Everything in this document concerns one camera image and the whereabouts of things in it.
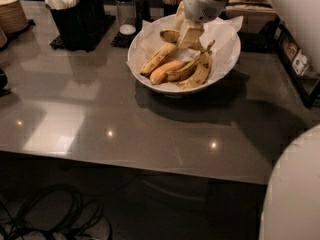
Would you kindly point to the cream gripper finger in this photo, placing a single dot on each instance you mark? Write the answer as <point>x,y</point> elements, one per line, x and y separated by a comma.
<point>189,33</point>
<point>179,16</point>

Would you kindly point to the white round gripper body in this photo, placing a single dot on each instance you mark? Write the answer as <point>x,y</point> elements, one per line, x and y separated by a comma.
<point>197,4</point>

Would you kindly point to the yellow banana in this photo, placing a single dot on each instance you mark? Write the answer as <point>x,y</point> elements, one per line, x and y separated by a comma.
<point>157,58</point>
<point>169,35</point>

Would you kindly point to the right spotted banana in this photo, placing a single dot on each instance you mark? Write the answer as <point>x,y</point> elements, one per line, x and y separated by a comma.
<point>203,68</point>

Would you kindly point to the white ceramic bowl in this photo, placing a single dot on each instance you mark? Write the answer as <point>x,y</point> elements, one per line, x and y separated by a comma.
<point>150,84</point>

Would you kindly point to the small lower orange banana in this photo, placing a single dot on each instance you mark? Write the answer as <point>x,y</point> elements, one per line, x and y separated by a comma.
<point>159,74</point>

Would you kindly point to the dark pepper shaker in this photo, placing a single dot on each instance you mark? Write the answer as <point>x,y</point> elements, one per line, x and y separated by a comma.
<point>142,10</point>

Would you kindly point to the small black mat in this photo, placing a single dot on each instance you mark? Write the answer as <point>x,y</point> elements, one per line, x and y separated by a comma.
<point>122,41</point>

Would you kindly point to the clear sugar shaker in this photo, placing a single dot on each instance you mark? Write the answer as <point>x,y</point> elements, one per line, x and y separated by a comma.
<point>125,16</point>

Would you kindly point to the rear black cutlery holder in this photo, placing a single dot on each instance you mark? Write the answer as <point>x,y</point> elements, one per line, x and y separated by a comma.
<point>92,13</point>

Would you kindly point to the black cutlery holder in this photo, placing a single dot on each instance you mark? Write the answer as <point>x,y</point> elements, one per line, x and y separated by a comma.
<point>69,25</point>
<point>92,13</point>

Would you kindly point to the front black cutlery holder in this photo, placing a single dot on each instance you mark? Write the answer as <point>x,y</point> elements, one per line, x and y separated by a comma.
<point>69,25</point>

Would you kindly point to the black rubber mat left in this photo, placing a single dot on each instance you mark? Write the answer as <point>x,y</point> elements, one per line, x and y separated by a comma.
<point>90,39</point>

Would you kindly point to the sachet display box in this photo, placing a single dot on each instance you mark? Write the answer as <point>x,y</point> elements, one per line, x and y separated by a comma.
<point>297,65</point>

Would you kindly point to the black object left edge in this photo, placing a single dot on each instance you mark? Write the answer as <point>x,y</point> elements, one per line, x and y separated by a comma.
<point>3,84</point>

